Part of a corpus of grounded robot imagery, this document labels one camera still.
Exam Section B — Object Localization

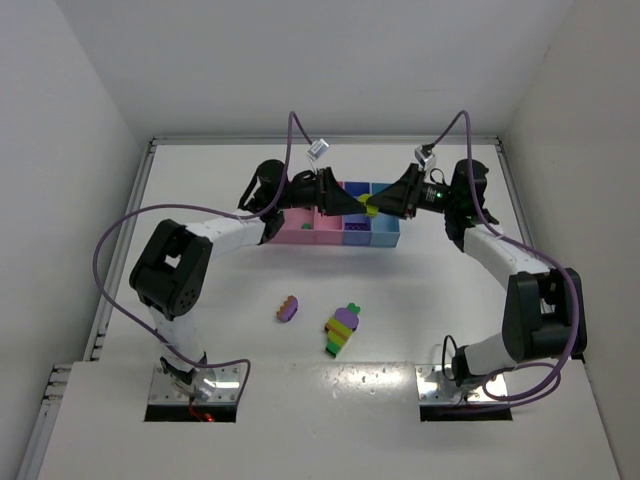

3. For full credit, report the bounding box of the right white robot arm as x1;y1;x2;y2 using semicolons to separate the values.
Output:
366;160;587;385

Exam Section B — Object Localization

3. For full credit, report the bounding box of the light blue bin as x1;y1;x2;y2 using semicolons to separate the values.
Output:
370;213;400;248

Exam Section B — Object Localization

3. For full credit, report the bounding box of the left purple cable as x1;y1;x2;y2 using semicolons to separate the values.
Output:
93;110;321;396

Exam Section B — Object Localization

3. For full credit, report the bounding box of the dark blue bin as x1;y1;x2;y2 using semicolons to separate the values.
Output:
343;182;372;247

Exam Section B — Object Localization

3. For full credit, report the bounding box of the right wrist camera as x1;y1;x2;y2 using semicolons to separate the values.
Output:
414;144;437;172

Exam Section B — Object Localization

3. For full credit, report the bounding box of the purple orange lego piece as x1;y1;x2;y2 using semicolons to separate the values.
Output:
276;295;299;323

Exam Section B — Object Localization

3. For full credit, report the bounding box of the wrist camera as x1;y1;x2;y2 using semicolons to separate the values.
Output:
414;144;437;172
307;139;330;163

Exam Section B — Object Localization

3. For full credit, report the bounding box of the lime green lego brick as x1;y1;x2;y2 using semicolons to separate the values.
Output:
357;193;379;218

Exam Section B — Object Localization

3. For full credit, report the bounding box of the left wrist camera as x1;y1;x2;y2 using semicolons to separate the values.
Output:
307;139;330;163

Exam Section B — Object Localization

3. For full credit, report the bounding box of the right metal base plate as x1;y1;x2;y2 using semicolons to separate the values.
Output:
415;364;499;408

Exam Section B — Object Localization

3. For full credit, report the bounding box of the large pink bin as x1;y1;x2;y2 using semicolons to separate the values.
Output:
272;209;315;245

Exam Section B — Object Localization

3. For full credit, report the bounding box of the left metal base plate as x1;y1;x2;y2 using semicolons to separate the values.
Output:
147;365;241;407

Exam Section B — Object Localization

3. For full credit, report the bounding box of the metal base plate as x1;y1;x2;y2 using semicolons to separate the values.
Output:
147;365;241;407
415;364;499;408

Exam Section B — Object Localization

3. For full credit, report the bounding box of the small pink bin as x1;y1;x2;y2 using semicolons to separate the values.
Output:
314;209;344;246

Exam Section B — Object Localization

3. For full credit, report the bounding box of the multicolour lego stack lower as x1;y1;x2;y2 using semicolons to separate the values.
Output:
324;303;361;358

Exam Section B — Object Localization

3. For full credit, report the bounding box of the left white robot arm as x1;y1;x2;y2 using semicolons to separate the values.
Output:
129;159;365;395

